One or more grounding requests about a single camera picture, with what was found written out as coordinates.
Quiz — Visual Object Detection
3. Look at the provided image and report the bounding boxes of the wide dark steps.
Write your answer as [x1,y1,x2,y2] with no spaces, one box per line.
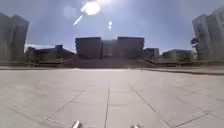
[61,58,155,70]

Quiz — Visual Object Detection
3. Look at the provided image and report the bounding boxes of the grey paved plaza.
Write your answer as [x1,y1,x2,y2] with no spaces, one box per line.
[0,67,224,128]

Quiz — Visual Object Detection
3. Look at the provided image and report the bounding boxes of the wide dark block building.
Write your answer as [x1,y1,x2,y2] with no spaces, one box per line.
[74,36,146,60]

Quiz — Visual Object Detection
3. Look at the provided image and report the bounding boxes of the small dark building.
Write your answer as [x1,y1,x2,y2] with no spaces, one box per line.
[143,47,161,61]

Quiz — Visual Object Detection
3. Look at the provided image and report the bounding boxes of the low dark building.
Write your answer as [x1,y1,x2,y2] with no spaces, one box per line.
[25,44,77,63]

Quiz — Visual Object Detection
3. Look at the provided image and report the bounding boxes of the low flat building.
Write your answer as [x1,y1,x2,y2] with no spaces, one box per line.
[161,48,194,62]

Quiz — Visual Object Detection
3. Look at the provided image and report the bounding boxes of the tall pale tower building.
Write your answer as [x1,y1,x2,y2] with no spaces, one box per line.
[191,6,224,62]

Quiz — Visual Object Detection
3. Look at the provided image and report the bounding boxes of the tall grey tower building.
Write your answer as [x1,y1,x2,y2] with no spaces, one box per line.
[0,12,30,62]

